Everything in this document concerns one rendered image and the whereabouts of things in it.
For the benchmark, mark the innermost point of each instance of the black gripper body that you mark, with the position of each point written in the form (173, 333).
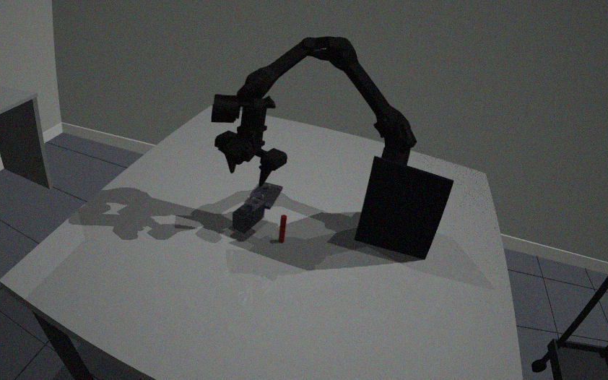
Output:
(271, 160)

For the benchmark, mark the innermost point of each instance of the dark red peg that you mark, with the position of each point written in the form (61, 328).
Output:
(282, 228)

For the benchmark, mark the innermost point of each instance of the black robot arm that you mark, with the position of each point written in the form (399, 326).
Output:
(391, 124)

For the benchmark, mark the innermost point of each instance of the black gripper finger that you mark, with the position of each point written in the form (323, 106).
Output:
(231, 164)
(264, 174)

